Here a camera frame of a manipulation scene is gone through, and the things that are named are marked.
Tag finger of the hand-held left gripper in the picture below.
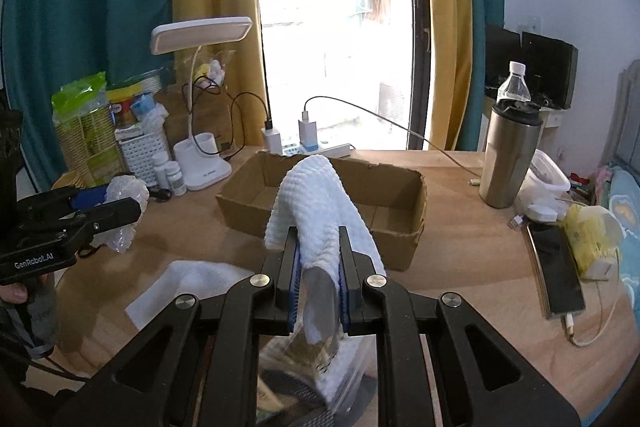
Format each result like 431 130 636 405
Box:
15 185 110 222
62 197 142 242

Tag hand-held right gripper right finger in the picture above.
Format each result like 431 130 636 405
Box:
337 225 582 427

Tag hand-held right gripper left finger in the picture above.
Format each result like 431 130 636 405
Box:
52 226 302 427

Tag clear bubble wrap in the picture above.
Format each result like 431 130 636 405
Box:
101 175 151 254

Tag cardboard box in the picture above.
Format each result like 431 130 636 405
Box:
215 150 429 272

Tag white waffle towel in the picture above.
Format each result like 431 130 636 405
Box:
263 155 387 344

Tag cotton swab bag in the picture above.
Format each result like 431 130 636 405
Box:
257 332 377 427

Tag person's left hand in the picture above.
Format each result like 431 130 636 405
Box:
0 274 63 356

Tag white perforated basket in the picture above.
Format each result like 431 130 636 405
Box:
114 126 169 188

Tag white pill bottle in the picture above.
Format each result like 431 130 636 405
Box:
153 151 171 190
167 161 188 196

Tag green snack packet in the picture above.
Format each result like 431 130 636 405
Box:
52 71 127 188

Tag flat white cloth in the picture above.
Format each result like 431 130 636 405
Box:
124 260 262 329

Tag yellow lid jar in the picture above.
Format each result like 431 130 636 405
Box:
107 86 147 130

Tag white power strip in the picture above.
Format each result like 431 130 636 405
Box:
282 142 352 158

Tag white and blue charger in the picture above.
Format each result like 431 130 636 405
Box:
298 111 320 153

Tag bag of cotton balls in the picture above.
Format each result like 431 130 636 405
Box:
194 51 237 88

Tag white desk lamp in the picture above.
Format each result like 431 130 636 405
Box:
151 16 254 192

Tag stainless steel tumbler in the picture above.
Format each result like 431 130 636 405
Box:
478 100 544 210

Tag small white round device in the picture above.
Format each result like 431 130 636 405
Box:
526 204 559 224

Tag black smartphone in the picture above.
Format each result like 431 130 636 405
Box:
525 222 587 321

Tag white plastic container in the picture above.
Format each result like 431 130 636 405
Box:
516 150 571 219

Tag clear water bottle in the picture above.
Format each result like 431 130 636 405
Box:
494 61 532 104

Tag printed bed blanket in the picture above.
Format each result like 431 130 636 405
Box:
595 159 640 288

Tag black boxes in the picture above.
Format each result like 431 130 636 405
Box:
484 24 579 111

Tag white charger with black cable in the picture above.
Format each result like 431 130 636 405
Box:
261 121 284 156

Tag black charger cable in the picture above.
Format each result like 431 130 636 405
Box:
192 74 275 158

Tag long white charging cable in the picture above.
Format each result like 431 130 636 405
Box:
303 96 482 186

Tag white phone cable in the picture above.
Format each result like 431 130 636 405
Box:
564 257 622 349

